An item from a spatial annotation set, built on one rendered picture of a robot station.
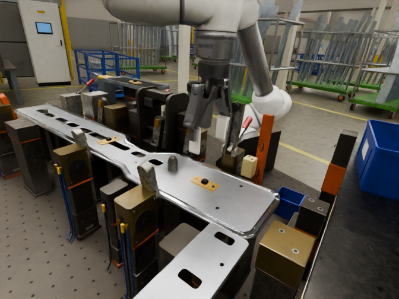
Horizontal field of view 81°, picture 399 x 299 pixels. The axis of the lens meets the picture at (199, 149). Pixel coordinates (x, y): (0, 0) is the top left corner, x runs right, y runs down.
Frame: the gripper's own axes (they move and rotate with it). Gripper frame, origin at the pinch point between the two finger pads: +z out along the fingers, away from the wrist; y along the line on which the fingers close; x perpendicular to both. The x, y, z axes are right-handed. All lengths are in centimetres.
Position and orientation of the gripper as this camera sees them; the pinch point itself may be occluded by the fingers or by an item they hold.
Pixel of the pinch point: (208, 140)
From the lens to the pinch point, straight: 63.5
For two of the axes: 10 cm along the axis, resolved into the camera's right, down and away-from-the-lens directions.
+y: -5.9, 3.1, -7.5
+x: 8.1, 2.9, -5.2
